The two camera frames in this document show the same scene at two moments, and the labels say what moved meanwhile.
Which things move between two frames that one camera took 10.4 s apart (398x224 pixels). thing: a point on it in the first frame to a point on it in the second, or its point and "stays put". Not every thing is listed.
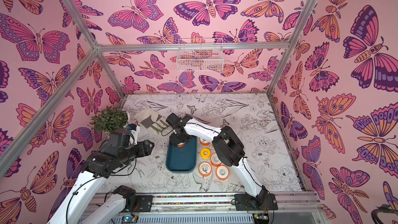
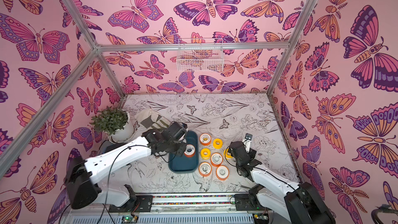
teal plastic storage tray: [182, 159] stays put
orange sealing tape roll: [204, 142] stays put
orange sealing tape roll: [215, 160] stays put
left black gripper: [146, 150] to [182, 148]
